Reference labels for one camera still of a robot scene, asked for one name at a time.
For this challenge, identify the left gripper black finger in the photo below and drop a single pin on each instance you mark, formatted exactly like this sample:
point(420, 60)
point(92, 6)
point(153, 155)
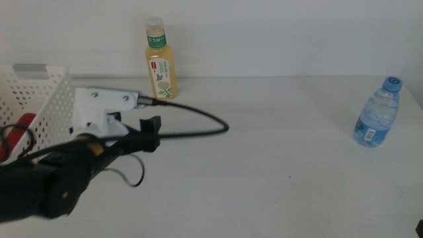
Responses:
point(150, 124)
point(114, 116)

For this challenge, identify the clear water bottle blue cap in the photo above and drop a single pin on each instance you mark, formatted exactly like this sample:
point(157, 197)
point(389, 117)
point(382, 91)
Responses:
point(376, 115)

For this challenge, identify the red cola can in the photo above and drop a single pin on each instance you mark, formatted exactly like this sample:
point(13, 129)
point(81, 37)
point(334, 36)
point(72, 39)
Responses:
point(26, 120)

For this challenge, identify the yellow tea bottle green label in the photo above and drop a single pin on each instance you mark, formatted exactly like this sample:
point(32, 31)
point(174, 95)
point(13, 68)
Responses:
point(161, 66)

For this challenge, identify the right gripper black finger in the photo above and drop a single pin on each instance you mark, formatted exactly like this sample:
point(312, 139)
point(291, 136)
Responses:
point(420, 229)

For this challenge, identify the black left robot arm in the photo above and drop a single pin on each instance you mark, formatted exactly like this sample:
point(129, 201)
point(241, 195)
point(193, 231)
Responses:
point(49, 191)

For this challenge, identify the white perforated plastic basket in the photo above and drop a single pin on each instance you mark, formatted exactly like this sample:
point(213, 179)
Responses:
point(49, 99)

